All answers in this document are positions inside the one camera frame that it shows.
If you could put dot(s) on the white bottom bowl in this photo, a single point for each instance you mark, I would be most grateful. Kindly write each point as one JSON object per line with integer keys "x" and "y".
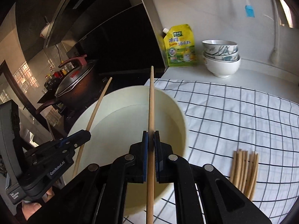
{"x": 222, "y": 69}

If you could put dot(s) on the large white round tray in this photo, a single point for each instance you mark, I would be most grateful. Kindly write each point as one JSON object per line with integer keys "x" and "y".
{"x": 119, "y": 122}

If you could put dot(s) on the yellow seasoning pouch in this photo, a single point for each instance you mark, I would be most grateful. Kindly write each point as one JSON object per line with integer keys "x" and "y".
{"x": 180, "y": 46}

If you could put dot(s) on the white checkered cloth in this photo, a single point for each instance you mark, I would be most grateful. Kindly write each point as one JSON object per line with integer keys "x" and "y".
{"x": 222, "y": 119}

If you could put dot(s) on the blue silicone brush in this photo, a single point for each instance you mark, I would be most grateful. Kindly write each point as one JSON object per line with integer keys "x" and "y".
{"x": 249, "y": 9}

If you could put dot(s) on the dark red cooking pot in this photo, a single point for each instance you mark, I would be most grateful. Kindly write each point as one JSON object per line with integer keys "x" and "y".
{"x": 82, "y": 93}

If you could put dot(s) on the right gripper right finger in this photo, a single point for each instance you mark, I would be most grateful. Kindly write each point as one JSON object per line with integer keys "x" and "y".
{"x": 170, "y": 167}

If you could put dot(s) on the patterned bowl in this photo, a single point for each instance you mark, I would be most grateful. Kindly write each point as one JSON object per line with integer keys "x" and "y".
{"x": 226, "y": 58}
{"x": 217, "y": 47}

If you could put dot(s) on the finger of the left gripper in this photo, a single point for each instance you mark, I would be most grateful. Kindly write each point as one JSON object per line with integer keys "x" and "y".
{"x": 78, "y": 136}

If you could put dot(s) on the patterned middle bowl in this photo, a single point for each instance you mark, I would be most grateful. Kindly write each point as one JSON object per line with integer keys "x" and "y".
{"x": 226, "y": 58}

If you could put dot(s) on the patterned top bowl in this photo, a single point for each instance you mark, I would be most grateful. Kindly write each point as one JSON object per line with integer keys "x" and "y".
{"x": 217, "y": 47}

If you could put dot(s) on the left human hand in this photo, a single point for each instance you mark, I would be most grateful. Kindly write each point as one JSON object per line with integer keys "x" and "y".
{"x": 28, "y": 209}

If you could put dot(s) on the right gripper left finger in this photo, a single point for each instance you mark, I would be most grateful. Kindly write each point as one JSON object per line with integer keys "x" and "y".
{"x": 132, "y": 167}

